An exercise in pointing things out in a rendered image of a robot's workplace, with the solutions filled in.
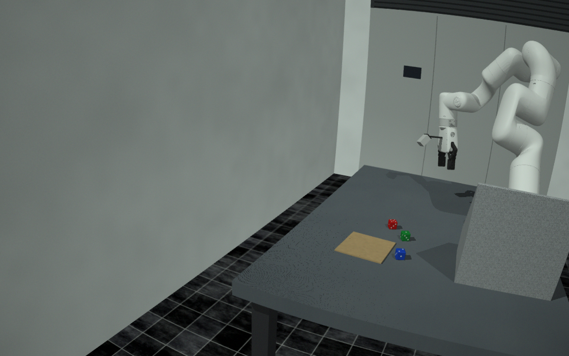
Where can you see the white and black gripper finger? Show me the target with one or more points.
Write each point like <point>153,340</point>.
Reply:
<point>441,159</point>
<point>452,157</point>

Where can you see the tan flat mat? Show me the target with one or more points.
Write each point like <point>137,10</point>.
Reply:
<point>366,247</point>

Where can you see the green die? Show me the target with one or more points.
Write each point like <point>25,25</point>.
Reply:
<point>405,235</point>

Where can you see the blue die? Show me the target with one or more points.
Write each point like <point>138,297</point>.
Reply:
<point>400,254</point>

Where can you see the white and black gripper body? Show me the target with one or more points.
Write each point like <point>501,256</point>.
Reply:
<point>448,134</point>

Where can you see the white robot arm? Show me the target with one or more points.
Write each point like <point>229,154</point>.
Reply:
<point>534,65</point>

